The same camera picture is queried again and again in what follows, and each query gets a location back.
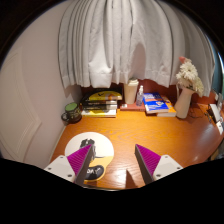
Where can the white ceramic jug vase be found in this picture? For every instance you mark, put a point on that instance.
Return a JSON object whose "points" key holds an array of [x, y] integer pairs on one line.
{"points": [[183, 103]]}

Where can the white daisy bouquet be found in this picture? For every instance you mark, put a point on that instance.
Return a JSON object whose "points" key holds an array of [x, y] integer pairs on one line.
{"points": [[189, 75]]}

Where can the dark green mug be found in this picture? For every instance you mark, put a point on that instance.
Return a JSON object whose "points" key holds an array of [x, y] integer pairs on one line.
{"points": [[73, 113]]}

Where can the yellow black cover book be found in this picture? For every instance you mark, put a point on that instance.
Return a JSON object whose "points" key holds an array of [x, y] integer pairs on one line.
{"points": [[106, 96]]}

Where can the pink flower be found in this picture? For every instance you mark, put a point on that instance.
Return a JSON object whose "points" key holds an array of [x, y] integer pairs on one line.
{"points": [[182, 59]]}

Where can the white pleated curtain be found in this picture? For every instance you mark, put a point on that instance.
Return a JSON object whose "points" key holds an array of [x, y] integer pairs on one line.
{"points": [[116, 40]]}

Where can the dark grey computer mouse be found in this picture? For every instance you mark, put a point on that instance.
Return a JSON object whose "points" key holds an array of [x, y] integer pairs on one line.
{"points": [[86, 143]]}

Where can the white tilted desk device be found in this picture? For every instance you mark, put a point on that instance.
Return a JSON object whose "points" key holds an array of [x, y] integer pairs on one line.
{"points": [[215, 113]]}

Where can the white yellow black mouse pad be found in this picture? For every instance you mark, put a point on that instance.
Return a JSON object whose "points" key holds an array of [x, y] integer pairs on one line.
{"points": [[104, 142]]}

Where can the cream lidded tumbler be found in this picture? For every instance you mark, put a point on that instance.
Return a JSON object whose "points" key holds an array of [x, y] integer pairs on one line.
{"points": [[130, 91]]}

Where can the clear pump bottle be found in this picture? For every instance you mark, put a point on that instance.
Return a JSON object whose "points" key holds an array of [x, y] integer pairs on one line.
{"points": [[140, 98]]}

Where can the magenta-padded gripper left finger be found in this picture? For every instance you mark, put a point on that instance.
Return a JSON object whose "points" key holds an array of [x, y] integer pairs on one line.
{"points": [[60, 165]]}

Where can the blue cover book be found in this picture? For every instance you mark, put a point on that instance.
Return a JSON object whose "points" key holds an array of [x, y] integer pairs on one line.
{"points": [[155, 102]]}

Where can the dark thick book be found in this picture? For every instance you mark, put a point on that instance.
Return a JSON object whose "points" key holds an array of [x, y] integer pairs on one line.
{"points": [[98, 105]]}

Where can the white-edged thick book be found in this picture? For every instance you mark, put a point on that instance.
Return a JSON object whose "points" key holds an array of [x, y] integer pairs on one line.
{"points": [[98, 113]]}

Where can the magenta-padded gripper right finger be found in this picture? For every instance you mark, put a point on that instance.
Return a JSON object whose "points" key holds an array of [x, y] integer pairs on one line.
{"points": [[166, 165]]}

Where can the red flat book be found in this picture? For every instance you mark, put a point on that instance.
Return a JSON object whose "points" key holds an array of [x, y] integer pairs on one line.
{"points": [[130, 107]]}

